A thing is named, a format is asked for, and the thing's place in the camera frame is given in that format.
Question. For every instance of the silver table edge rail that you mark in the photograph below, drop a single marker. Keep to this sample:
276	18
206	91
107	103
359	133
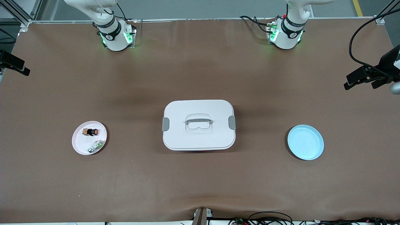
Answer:
203	19

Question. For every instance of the orange push button switch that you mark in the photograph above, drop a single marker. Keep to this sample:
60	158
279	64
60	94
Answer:
90	132

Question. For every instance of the aluminium frame corner post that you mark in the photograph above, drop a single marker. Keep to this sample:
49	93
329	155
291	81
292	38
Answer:
25	22
379	20

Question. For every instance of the green push button switch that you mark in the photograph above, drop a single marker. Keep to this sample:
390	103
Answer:
95	146

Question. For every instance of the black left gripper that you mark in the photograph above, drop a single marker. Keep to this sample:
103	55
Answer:
387	64

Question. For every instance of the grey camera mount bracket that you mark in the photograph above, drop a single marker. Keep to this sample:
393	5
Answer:
200	217

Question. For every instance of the light blue round plate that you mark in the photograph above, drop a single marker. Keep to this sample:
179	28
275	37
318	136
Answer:
305	142

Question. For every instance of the brown table mat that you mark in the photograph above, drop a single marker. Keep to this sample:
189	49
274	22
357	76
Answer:
200	181

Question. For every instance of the pink round plate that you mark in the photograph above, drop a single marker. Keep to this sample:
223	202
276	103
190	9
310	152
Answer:
82	143

